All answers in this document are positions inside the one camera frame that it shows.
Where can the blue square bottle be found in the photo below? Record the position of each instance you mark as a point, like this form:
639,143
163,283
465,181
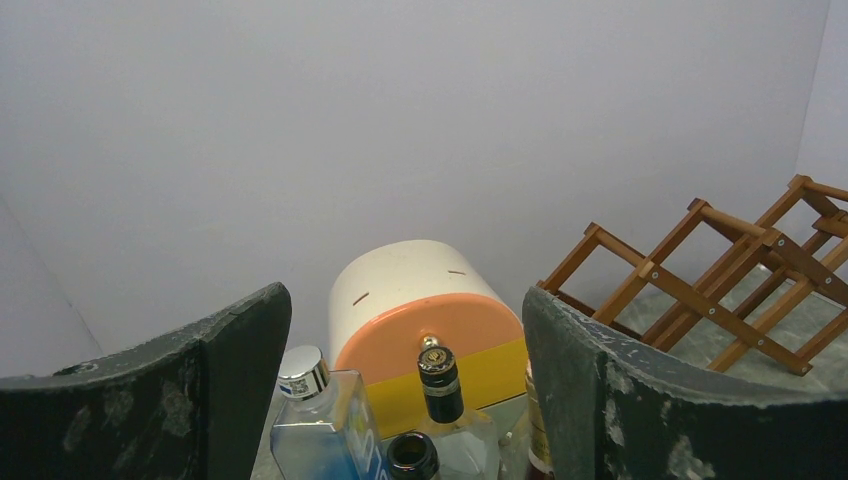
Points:
326,428

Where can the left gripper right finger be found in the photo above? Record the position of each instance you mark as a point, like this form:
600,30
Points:
615,408

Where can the brown wooden wine rack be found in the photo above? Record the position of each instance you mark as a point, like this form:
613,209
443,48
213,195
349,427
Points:
792,251

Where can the dark bottle black neck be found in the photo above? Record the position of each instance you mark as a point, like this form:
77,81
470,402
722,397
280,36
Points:
413,456

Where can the clear square bottle black cap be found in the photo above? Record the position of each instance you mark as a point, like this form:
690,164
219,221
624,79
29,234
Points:
465,439

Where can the brown bottle gold foil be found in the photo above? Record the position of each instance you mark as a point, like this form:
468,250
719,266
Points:
539,458

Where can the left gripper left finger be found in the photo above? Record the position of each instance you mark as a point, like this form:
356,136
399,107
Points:
189,404

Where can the cream drawer cabinet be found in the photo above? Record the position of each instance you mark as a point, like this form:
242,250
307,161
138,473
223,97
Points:
390,303

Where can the clear round glass bottle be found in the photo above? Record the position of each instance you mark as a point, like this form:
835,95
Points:
514,446

